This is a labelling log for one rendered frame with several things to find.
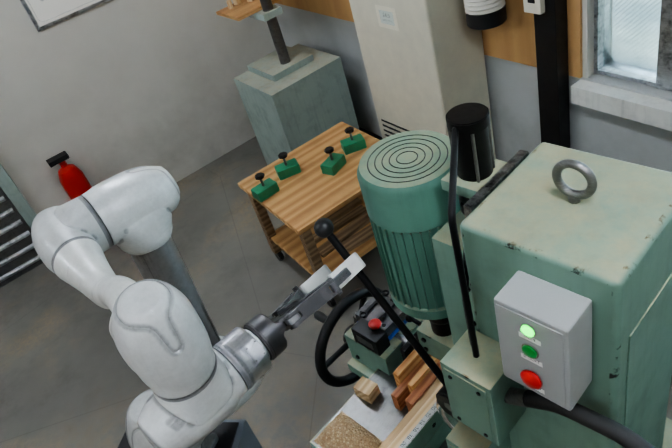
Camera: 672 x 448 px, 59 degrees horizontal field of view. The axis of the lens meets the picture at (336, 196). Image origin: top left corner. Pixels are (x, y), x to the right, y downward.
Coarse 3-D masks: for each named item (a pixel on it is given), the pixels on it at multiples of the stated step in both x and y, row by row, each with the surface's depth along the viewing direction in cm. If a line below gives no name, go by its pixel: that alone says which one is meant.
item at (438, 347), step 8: (424, 320) 127; (424, 328) 126; (424, 336) 125; (432, 336) 123; (440, 336) 123; (448, 336) 122; (424, 344) 127; (432, 344) 125; (440, 344) 122; (448, 344) 121; (432, 352) 127; (440, 352) 124; (440, 360) 126
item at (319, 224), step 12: (324, 228) 102; (336, 240) 103; (360, 276) 104; (372, 288) 104; (384, 300) 104; (396, 324) 104; (408, 336) 104; (420, 348) 104; (432, 360) 105; (444, 384) 105; (444, 396) 103; (444, 408) 106
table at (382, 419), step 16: (352, 368) 148; (368, 368) 146; (384, 384) 137; (352, 400) 136; (384, 400) 134; (352, 416) 133; (368, 416) 132; (384, 416) 131; (400, 416) 130; (320, 432) 132; (384, 432) 128; (448, 432) 129
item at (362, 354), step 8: (408, 328) 141; (416, 328) 141; (352, 336) 143; (352, 344) 144; (360, 344) 141; (392, 344) 138; (400, 344) 138; (352, 352) 147; (360, 352) 143; (368, 352) 140; (384, 352) 137; (392, 352) 137; (400, 352) 139; (360, 360) 146; (368, 360) 143; (376, 360) 139; (384, 360) 136; (392, 360) 138; (400, 360) 140; (376, 368) 142; (384, 368) 138; (392, 368) 139
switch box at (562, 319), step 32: (512, 288) 75; (544, 288) 74; (512, 320) 74; (544, 320) 70; (576, 320) 69; (512, 352) 78; (544, 352) 73; (576, 352) 72; (544, 384) 77; (576, 384) 75
